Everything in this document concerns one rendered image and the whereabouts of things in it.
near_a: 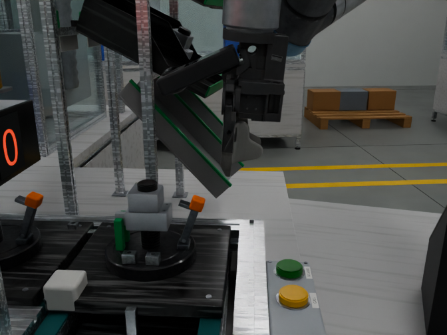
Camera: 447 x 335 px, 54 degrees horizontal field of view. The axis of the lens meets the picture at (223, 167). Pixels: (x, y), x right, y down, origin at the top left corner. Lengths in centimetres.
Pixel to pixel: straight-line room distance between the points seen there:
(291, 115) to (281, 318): 416
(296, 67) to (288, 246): 376
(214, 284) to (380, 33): 937
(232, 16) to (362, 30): 918
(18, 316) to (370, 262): 65
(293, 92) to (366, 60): 528
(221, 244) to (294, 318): 20
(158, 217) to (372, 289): 42
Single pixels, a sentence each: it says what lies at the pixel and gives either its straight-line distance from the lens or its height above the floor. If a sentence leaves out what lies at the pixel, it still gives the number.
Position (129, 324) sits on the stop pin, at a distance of 63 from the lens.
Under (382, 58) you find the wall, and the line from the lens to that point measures 995.
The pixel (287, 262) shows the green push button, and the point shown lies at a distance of 70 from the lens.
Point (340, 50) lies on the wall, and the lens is 961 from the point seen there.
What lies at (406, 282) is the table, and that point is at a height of 86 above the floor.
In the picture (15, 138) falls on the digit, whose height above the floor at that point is 121.
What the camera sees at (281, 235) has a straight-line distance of 102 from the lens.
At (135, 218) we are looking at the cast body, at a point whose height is 105.
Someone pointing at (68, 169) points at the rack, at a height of 105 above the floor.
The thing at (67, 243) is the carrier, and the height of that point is 97.
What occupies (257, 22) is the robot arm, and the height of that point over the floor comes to 132.
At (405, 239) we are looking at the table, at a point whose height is 86.
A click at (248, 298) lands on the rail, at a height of 95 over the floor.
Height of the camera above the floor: 132
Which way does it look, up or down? 19 degrees down
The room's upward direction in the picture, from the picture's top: straight up
